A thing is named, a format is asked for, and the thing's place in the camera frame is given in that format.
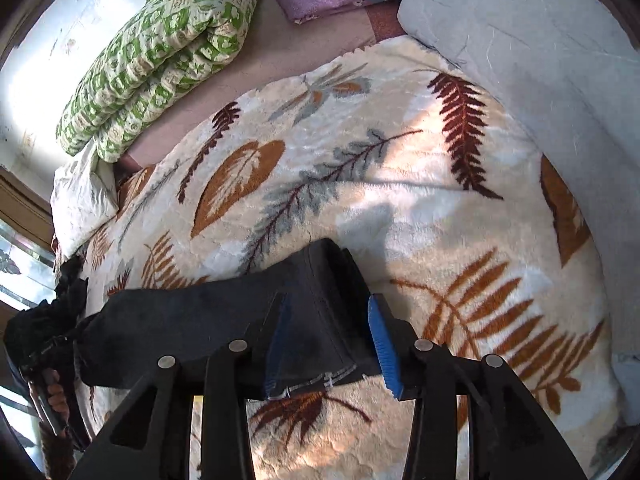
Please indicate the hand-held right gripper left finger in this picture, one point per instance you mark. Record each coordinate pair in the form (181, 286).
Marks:
(278, 345)

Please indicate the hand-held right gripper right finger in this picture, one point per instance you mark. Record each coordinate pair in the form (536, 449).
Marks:
(384, 345)

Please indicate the black pants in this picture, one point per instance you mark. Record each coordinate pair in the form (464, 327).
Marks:
(200, 320)

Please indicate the person's left forearm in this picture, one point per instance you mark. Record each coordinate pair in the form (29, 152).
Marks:
(52, 452)

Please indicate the person's left hand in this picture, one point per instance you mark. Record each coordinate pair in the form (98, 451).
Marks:
(56, 397)

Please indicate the dark cloth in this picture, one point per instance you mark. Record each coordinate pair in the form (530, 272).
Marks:
(70, 290)

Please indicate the patterned glass window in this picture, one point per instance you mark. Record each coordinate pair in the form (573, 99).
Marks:
(25, 265)

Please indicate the cream leaf-print fleece blanket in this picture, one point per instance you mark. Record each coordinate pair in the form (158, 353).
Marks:
(400, 210)

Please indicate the white pillow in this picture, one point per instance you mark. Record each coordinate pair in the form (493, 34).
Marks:
(82, 200)

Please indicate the pink quilted bed sheet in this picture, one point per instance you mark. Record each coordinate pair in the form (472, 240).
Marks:
(280, 60)

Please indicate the green patterned folded quilt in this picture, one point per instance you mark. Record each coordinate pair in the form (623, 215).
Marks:
(165, 55)

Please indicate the grey duvet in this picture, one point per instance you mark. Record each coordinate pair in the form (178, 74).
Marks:
(525, 60)

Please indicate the wooden window frame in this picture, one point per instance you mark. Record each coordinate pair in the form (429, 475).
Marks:
(22, 195)

